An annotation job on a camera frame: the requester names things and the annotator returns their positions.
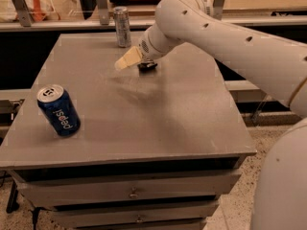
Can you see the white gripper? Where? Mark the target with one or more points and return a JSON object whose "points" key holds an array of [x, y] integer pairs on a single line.
{"points": [[149, 48]]}

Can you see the black rxbar chocolate bar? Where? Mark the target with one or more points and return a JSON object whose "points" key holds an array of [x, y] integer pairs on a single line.
{"points": [[146, 65]]}

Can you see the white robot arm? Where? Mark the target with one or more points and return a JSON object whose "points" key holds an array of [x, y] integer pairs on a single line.
{"points": [[276, 65]]}

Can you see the silver energy drink can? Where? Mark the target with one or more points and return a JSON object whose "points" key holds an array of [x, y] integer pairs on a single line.
{"points": [[122, 26]]}

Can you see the blue pepsi can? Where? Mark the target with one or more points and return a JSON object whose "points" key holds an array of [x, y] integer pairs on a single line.
{"points": [[56, 105]]}

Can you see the grey drawer cabinet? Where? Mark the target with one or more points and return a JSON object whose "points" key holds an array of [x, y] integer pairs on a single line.
{"points": [[177, 118]]}

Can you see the plastic bag with orange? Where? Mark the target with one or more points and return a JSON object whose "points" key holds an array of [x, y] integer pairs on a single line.
{"points": [[39, 10]]}

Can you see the top drawer with knob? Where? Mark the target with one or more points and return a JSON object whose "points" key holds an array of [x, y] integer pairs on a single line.
{"points": [[101, 189]]}

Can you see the drawer with knob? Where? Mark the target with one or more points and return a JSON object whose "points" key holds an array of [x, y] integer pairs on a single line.
{"points": [[110, 216], [101, 189]]}

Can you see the grey metal shelf bracket middle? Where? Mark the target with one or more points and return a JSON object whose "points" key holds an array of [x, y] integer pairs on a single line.
{"points": [[103, 11]]}

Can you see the grey metal shelf bracket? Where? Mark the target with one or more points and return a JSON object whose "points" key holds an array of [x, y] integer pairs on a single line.
{"points": [[103, 11], [217, 9], [23, 13]]}

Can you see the grey metal shelf bracket right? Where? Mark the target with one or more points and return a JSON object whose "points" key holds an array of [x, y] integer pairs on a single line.
{"points": [[217, 9]]}

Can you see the grey metal shelf bracket left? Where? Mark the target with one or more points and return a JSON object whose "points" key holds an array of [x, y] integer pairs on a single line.
{"points": [[23, 13]]}

